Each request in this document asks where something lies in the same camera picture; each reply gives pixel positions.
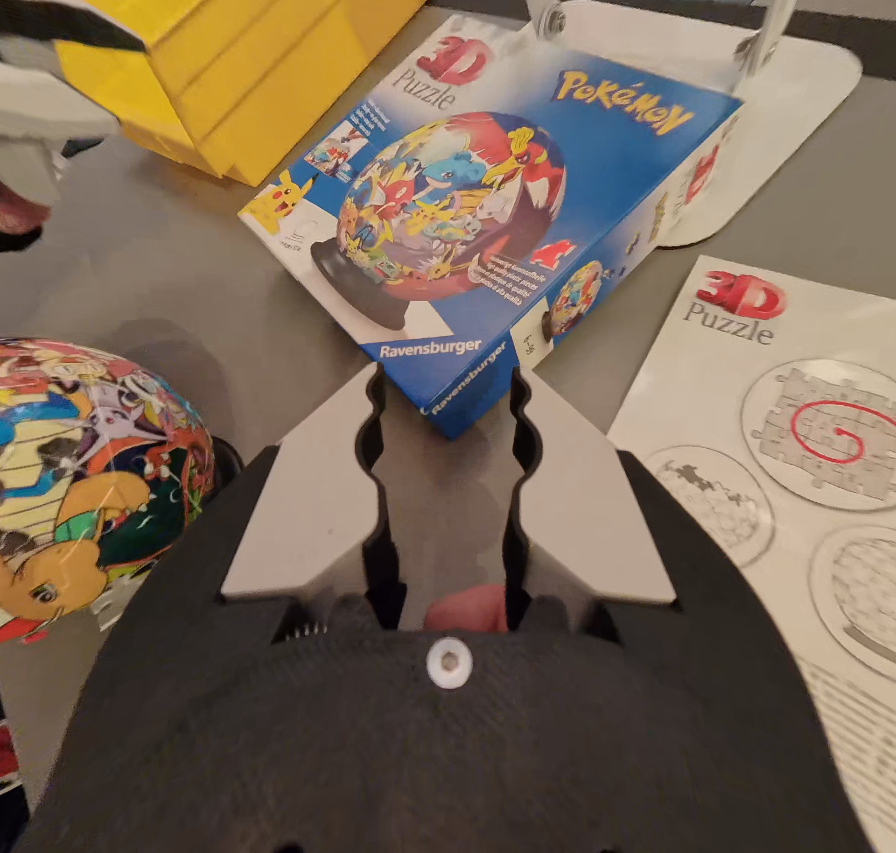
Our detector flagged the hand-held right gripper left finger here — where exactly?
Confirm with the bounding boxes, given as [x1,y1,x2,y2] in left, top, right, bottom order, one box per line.
[220,361,408,631]

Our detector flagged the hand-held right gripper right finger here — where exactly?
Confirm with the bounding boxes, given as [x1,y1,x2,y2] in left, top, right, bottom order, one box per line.
[501,366,678,631]

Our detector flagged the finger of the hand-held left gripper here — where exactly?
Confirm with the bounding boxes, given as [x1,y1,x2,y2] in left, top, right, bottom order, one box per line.
[0,0,149,56]
[0,41,121,158]

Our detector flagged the black round ball stand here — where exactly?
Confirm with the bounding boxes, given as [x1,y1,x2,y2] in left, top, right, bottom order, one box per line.
[210,435,246,493]

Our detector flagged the colourful puzzle ball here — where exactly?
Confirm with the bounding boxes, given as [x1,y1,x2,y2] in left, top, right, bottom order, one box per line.
[0,338,218,645]

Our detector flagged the blue puzzle box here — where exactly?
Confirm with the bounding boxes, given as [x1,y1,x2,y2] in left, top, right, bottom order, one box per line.
[238,14,744,441]

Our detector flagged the person's left hand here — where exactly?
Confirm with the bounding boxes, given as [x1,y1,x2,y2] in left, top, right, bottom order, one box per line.
[0,186,53,235]

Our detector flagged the white instruction leaflet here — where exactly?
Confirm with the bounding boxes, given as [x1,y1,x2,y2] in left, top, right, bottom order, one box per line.
[608,255,896,853]

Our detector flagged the yellow plastic bin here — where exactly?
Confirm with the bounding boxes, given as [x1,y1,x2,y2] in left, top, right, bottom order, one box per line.
[55,0,435,187]

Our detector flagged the white rounded plate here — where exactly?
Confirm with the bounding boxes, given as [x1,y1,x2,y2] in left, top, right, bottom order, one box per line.
[521,0,863,248]

